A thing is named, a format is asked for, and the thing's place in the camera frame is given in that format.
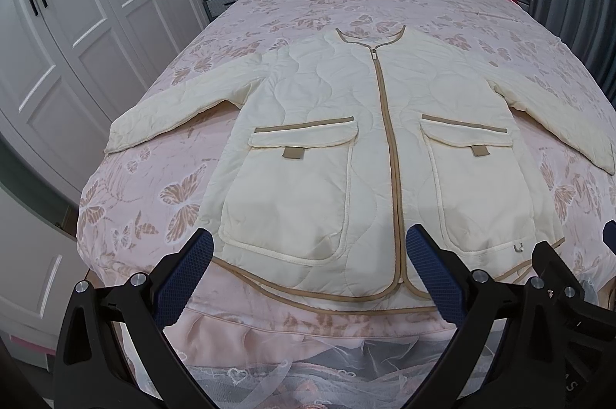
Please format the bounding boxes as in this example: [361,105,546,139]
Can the cream quilted jacket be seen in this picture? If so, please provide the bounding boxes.
[107,29,615,303]

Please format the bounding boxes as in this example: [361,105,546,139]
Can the white wardrobe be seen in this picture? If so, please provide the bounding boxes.
[1,0,206,350]

